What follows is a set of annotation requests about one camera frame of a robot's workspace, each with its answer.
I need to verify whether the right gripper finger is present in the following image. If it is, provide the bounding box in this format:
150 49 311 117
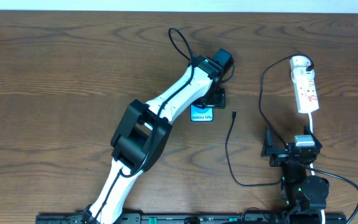
303 125 322 149
260 127 274 157

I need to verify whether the blue Samsung Galaxy smartphone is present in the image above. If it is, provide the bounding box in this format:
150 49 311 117
190 105 214 122

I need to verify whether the black USB charging cable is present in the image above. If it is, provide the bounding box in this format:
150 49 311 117
225 53 315 188

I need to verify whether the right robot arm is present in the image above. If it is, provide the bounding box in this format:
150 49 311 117
261 126 329 223

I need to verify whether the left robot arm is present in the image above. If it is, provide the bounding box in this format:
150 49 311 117
81 49 234 223

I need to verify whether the white USB charger plug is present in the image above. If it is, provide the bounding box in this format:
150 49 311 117
291 67 315 83

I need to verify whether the white power strip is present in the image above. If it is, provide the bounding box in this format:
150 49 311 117
290 55 319 114

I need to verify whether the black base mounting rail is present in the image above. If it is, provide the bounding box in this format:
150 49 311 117
35 212 347 224

